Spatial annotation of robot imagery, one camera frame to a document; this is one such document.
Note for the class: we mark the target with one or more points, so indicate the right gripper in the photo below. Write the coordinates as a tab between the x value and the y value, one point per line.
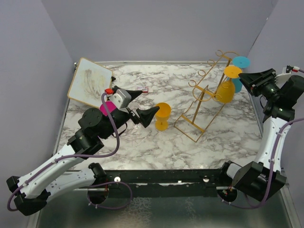
251	80

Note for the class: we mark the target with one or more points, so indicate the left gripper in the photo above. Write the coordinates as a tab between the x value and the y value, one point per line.
146	115

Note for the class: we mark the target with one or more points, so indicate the yellow wine glass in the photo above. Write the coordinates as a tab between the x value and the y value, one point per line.
226	89
162	116

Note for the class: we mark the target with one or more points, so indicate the pink plastic wine glass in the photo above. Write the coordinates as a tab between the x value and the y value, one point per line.
110	105

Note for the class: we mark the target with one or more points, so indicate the gold wire glass rack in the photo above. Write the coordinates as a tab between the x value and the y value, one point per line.
201	113

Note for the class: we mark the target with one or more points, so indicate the clear wine glass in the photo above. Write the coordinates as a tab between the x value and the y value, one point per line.
134	106

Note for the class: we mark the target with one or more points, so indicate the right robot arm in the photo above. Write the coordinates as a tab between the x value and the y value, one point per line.
262	178

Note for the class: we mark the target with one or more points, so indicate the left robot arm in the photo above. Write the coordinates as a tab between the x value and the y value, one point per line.
98	137

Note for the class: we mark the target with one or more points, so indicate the small red white box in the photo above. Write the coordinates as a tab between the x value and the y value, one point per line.
144	89

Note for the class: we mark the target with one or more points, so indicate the small framed whiteboard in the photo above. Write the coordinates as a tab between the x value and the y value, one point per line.
89	82

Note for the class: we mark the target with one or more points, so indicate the black base crossbar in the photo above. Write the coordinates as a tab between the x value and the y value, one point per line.
163	183

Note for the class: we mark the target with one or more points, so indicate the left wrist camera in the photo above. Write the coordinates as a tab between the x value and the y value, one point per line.
119	97

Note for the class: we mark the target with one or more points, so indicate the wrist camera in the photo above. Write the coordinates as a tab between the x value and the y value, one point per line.
119	97
286	73

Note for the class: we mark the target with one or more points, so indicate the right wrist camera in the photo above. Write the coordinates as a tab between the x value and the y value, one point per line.
286	73

